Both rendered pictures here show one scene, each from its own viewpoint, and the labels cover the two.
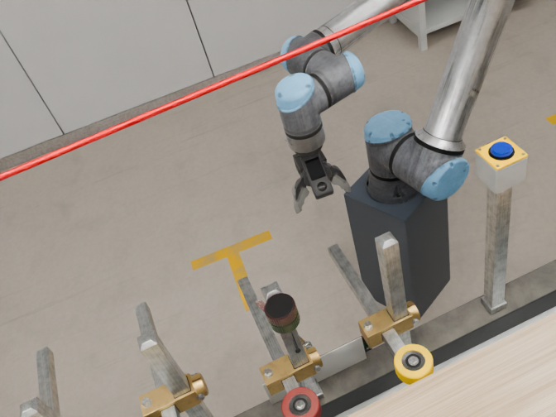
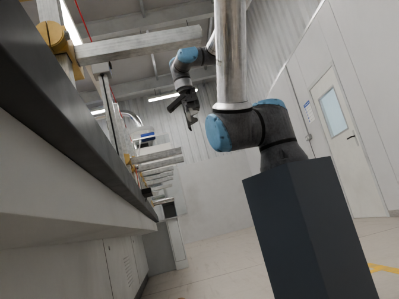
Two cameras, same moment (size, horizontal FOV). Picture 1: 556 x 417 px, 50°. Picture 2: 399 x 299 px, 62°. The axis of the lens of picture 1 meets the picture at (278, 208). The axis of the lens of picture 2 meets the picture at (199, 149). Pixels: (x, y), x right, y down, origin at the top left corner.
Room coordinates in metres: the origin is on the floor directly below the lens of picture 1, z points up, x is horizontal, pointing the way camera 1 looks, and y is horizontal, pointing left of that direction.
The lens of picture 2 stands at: (1.11, -1.71, 0.48)
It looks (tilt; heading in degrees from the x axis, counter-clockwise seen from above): 12 degrees up; 90
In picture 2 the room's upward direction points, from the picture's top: 14 degrees counter-clockwise
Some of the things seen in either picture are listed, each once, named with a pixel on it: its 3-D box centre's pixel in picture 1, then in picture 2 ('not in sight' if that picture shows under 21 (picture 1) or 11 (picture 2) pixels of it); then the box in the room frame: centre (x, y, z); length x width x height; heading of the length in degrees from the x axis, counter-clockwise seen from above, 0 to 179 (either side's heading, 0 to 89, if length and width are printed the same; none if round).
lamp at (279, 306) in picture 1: (290, 336); not in sight; (0.67, 0.06, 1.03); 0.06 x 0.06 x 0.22; 9
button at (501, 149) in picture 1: (501, 150); not in sight; (0.79, -0.44, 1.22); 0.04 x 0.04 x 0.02
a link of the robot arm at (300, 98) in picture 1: (299, 105); (180, 70); (1.11, -0.12, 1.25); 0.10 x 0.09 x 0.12; 112
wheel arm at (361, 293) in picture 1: (371, 309); (137, 160); (0.80, -0.14, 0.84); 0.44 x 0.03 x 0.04; 9
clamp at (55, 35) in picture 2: not in sight; (60, 53); (0.90, -1.15, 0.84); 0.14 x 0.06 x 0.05; 99
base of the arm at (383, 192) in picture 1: (393, 173); (281, 156); (1.41, -0.40, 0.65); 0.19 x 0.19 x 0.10
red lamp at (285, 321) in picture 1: (280, 309); not in sight; (0.67, 0.05, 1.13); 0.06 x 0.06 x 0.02
